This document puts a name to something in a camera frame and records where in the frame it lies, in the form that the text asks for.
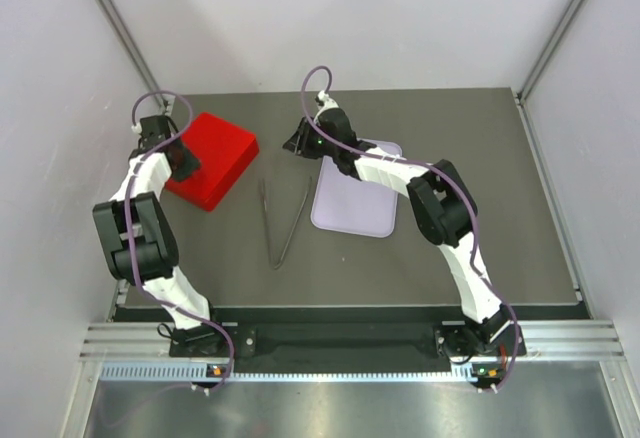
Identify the lavender plastic tray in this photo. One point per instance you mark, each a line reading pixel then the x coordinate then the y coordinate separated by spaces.
pixel 345 205

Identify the grey slotted cable duct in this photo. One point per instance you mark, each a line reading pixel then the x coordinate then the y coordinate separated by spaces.
pixel 210 373

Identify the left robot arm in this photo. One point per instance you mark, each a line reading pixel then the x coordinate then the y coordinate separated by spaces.
pixel 139 245

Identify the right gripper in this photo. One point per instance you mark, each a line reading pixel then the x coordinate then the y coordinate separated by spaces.
pixel 300 142

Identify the aluminium frame rail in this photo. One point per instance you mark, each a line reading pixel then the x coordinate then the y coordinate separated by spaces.
pixel 128 43

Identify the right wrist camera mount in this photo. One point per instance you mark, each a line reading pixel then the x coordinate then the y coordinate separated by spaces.
pixel 324 102

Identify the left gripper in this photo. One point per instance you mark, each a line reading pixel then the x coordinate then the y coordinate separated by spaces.
pixel 192 163

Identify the red box lid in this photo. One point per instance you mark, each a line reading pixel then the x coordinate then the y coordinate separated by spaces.
pixel 225 151

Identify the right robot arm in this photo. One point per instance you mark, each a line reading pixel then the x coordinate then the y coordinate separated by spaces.
pixel 444 212

